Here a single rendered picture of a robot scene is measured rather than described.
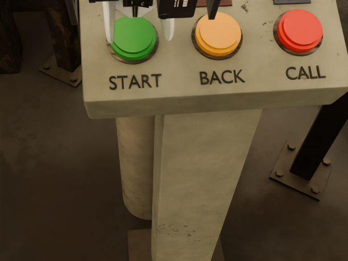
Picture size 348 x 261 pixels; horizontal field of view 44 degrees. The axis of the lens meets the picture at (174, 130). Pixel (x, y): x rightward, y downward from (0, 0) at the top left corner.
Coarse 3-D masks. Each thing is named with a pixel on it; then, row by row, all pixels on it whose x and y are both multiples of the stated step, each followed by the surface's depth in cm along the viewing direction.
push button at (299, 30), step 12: (288, 12) 39; (300, 12) 39; (288, 24) 39; (300, 24) 39; (312, 24) 39; (288, 36) 38; (300, 36) 38; (312, 36) 38; (288, 48) 39; (300, 48) 38; (312, 48) 39
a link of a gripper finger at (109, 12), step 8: (120, 0) 30; (104, 8) 26; (112, 8) 27; (120, 8) 31; (128, 8) 31; (104, 16) 26; (112, 16) 27; (128, 16) 32; (112, 24) 27; (112, 32) 27; (112, 40) 27
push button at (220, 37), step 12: (216, 12) 39; (204, 24) 38; (216, 24) 38; (228, 24) 38; (204, 36) 38; (216, 36) 38; (228, 36) 38; (240, 36) 38; (204, 48) 38; (216, 48) 37; (228, 48) 38
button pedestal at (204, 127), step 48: (240, 0) 40; (96, 48) 37; (192, 48) 38; (240, 48) 39; (336, 48) 40; (96, 96) 36; (144, 96) 37; (192, 96) 37; (240, 96) 38; (288, 96) 40; (336, 96) 41; (192, 144) 46; (240, 144) 47; (192, 192) 55; (144, 240) 89; (192, 240) 68
